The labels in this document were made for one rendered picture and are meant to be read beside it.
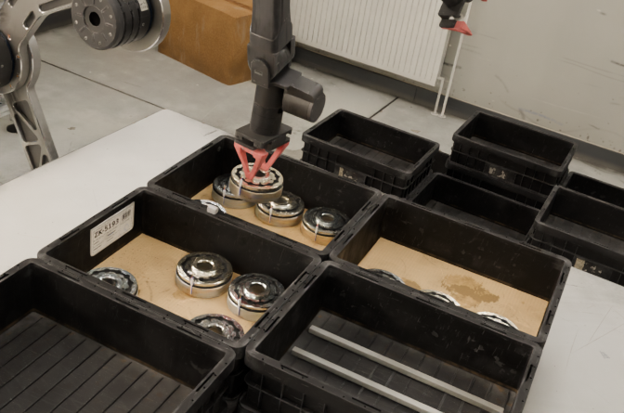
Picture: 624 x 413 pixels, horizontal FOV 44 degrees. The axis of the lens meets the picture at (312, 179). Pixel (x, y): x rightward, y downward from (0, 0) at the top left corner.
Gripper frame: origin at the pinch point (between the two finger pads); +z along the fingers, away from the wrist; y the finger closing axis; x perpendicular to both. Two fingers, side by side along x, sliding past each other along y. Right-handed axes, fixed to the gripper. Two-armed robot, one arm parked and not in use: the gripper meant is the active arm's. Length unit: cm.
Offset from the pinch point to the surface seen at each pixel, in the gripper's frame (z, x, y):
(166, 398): 16.8, -16.9, -42.4
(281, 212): 13.2, -1.4, 10.3
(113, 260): 17.5, 13.9, -22.7
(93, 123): 103, 176, 133
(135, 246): 17.4, 14.2, -16.6
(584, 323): 27, -63, 45
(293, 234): 16.2, -5.8, 9.4
